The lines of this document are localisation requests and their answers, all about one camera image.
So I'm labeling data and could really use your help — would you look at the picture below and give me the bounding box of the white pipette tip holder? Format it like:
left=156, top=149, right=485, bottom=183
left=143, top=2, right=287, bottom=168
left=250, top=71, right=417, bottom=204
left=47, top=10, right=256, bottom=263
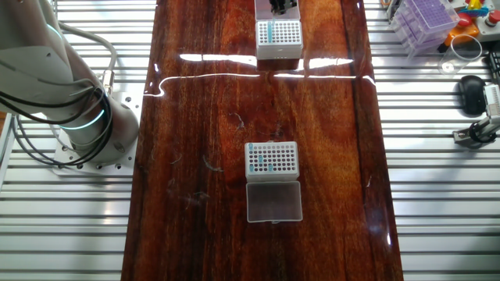
left=254, top=0, right=305, bottom=61
left=244, top=140, right=304, bottom=224

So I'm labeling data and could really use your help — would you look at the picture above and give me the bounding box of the purple pipette tip box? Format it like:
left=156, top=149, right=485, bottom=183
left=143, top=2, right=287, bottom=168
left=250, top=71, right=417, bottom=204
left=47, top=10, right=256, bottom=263
left=387, top=0, right=461, bottom=59

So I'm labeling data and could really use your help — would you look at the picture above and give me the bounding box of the large brown wooden board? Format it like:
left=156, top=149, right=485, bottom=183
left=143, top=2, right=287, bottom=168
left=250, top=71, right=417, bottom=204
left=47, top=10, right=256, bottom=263
left=120, top=0, right=404, bottom=281

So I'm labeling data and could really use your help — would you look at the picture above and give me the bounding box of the clear plastic cup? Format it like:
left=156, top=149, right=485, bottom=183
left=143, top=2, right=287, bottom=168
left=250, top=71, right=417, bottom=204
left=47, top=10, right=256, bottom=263
left=437, top=34, right=484, bottom=76

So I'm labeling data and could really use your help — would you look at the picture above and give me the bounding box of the orange box red button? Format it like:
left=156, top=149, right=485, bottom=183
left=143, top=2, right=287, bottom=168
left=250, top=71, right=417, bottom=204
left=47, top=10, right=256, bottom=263
left=437, top=11, right=480, bottom=54

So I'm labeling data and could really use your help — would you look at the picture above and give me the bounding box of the small colourful toy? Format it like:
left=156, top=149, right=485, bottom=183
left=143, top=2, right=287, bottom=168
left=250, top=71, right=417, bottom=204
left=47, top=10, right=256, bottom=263
left=464, top=0, right=488, bottom=19

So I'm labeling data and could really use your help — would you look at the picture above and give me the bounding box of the grey box red button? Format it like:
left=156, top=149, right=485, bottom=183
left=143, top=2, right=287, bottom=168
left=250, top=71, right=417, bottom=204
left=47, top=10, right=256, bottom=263
left=477, top=9, right=500, bottom=43

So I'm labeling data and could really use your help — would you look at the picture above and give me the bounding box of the black computer mouse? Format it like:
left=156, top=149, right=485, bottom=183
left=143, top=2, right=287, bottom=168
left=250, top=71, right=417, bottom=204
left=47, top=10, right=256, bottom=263
left=457, top=75, right=488, bottom=116

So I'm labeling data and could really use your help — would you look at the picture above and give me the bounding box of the black keyboard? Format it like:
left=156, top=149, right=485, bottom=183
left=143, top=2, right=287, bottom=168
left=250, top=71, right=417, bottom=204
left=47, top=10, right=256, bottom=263
left=485, top=51, right=500, bottom=85

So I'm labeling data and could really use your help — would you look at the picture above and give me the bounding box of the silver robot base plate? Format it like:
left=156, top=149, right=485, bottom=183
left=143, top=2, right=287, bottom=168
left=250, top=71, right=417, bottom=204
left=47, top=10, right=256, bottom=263
left=52, top=91, right=144, bottom=175

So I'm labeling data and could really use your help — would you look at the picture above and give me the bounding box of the grey cable metal connector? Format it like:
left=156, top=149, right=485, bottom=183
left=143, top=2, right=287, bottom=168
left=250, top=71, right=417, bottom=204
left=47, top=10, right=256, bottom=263
left=58, top=21, right=118, bottom=95

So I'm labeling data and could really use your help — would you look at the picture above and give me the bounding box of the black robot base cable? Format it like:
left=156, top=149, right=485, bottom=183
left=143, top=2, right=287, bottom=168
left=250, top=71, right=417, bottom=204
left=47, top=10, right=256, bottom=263
left=0, top=80, right=114, bottom=171

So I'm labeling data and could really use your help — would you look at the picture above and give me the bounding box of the small silver mounted camera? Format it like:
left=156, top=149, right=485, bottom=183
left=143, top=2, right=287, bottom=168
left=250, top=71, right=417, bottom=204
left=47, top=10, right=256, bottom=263
left=483, top=84, right=500, bottom=117

